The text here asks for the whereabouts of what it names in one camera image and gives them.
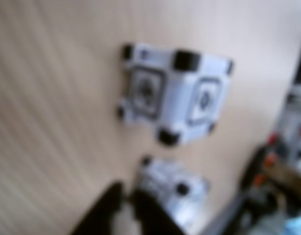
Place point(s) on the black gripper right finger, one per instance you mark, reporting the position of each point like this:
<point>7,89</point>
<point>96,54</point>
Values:
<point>153,215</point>

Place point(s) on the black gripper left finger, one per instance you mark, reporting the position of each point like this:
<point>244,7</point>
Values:
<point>104,210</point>

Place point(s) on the white cube zigzag symbol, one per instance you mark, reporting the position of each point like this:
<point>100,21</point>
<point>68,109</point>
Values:
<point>187,205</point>

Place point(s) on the white cube house symbol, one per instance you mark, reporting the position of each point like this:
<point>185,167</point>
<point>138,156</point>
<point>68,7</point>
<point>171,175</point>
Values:
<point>175,98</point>

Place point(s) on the dark equipment with orange parts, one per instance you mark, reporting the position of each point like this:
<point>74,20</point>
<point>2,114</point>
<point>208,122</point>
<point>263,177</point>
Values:
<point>263,186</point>

